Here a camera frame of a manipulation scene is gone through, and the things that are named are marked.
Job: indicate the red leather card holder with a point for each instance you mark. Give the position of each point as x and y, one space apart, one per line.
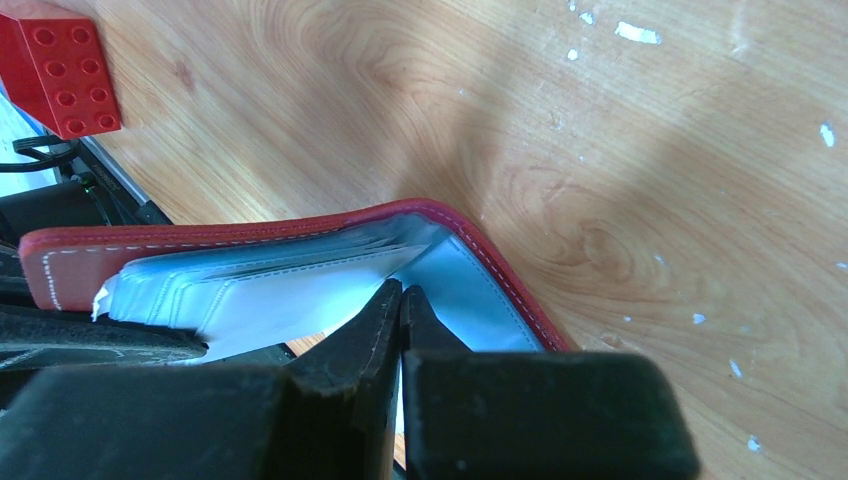
243 287

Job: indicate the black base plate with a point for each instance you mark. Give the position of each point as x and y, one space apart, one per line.
134 205

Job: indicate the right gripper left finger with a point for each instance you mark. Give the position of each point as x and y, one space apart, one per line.
339 405

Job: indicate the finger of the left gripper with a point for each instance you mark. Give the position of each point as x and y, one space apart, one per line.
35 339

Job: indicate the red building brick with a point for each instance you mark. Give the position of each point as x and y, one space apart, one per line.
53 68

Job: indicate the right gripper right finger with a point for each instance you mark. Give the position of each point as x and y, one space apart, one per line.
438 394

